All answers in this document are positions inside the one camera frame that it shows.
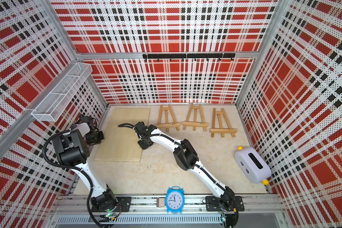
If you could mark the white purple toy device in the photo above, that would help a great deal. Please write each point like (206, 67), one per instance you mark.
(252, 165)

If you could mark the wooden easel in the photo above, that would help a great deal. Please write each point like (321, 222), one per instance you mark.
(195, 118)
(167, 119)
(221, 124)

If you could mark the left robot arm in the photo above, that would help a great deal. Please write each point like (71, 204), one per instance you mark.
(69, 149)

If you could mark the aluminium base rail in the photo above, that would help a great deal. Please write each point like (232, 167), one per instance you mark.
(140, 211)

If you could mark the white wire basket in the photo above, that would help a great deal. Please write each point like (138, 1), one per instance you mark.
(53, 105)

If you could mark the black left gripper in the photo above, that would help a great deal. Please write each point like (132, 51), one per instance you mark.
(90, 142)

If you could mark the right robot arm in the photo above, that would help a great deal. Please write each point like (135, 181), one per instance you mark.
(188, 160)

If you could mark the small beige box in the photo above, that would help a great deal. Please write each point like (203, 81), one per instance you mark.
(160, 202)

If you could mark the blue alarm clock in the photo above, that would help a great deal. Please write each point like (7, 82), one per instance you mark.
(175, 200)

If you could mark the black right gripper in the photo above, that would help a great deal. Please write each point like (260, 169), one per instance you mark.
(143, 147)

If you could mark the plywood board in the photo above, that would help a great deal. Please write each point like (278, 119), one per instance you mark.
(121, 144)

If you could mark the black hook rail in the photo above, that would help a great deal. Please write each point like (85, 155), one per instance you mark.
(190, 56)

